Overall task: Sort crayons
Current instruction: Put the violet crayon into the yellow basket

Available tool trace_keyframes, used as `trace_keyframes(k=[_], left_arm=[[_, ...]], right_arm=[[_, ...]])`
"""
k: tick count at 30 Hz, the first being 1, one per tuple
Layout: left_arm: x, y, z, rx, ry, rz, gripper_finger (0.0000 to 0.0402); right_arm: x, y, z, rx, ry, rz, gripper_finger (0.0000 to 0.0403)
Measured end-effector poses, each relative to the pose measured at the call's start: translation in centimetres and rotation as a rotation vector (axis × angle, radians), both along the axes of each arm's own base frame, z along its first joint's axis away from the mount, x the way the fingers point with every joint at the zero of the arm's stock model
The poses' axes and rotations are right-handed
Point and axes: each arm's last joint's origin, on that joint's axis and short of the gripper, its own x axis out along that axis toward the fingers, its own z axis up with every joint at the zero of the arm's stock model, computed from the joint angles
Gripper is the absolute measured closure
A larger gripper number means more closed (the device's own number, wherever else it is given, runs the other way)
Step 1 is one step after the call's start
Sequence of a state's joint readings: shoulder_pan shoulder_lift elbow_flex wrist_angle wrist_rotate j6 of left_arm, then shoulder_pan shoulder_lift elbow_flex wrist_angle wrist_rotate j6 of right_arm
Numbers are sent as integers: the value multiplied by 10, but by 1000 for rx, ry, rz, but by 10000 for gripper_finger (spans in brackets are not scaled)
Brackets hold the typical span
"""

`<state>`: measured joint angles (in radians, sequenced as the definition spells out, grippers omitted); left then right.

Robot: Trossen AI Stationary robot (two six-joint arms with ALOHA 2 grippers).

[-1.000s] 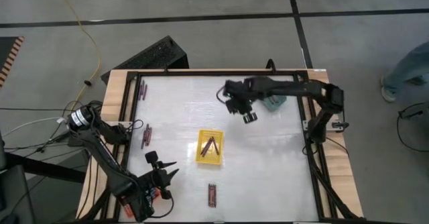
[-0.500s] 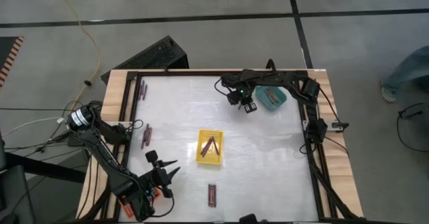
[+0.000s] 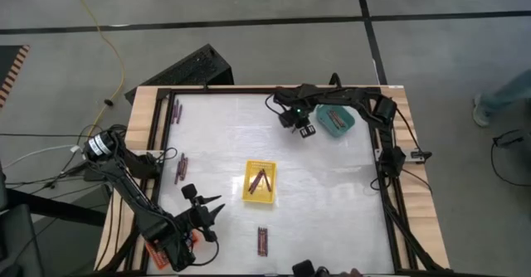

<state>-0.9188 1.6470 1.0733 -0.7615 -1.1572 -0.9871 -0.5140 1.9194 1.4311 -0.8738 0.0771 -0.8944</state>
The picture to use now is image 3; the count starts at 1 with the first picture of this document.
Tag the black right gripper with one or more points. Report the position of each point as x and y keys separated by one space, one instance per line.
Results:
x=292 y=103

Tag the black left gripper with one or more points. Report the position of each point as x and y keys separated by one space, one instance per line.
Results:
x=199 y=219

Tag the orange plastic basket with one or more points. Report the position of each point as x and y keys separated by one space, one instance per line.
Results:
x=157 y=257

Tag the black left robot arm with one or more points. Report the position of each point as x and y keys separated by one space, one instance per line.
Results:
x=137 y=202

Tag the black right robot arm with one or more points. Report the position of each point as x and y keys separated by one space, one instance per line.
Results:
x=352 y=96

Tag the yellow plastic basket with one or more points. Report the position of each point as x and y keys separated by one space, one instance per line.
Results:
x=261 y=196

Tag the teal plastic basket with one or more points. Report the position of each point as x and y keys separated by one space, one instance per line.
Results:
x=346 y=124

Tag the black perforated case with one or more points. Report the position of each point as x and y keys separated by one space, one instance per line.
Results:
x=195 y=67

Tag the orange black striped mat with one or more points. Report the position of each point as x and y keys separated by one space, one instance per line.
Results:
x=8 y=61

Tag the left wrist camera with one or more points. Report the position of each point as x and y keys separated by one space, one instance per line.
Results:
x=189 y=192

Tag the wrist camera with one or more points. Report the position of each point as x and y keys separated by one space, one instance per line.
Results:
x=189 y=192
x=307 y=131

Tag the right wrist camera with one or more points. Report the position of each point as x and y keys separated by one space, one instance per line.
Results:
x=307 y=131

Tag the black metal table frame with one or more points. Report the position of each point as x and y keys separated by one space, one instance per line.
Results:
x=232 y=90

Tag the silver metal bracket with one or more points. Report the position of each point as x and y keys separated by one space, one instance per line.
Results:
x=378 y=154

